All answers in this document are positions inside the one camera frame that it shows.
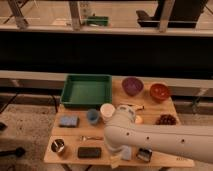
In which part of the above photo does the black eraser block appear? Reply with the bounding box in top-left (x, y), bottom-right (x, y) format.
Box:
top-left (78, 147), bottom-right (102, 158)

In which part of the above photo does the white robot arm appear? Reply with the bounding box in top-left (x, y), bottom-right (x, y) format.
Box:
top-left (104, 105), bottom-right (213, 164)

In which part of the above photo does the purple bowl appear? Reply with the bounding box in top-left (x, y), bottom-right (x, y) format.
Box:
top-left (122, 77), bottom-right (144, 96)

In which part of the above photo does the red bowl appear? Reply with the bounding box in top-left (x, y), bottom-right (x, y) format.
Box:
top-left (150, 83), bottom-right (171, 103)

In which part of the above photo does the white paper cup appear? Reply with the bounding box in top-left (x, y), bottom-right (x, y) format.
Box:
top-left (100, 103), bottom-right (115, 122)

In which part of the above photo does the green plastic tray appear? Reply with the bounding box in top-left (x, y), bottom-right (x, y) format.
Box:
top-left (60, 74), bottom-right (112, 108)

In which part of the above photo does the blue plastic cup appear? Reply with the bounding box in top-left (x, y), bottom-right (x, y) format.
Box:
top-left (86, 109), bottom-right (100, 125)

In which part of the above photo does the peeled banana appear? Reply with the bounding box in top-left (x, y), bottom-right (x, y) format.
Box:
top-left (121, 102), bottom-right (145, 111)

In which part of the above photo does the orange fruit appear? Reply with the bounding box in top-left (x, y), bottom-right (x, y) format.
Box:
top-left (135, 115), bottom-right (143, 124)

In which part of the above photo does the blue sponge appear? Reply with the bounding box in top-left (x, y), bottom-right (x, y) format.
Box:
top-left (59, 116), bottom-right (79, 127)

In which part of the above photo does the metal fork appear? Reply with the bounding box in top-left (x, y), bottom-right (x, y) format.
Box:
top-left (79, 136), bottom-right (103, 141)

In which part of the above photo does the green box on shelf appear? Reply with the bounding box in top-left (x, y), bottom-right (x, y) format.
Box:
top-left (83, 15), bottom-right (109, 26)

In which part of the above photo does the dark grape bunch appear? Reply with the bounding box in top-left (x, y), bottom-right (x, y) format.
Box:
top-left (156, 114), bottom-right (177, 125)

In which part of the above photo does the grey folded cloth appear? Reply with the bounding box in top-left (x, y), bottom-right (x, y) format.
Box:
top-left (121, 146), bottom-right (132, 161)

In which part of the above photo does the small steel cup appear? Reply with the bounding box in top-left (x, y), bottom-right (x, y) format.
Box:
top-left (51, 139), bottom-right (65, 154)

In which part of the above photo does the black machine in background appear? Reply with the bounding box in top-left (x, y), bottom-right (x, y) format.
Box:
top-left (136, 0), bottom-right (209, 28)

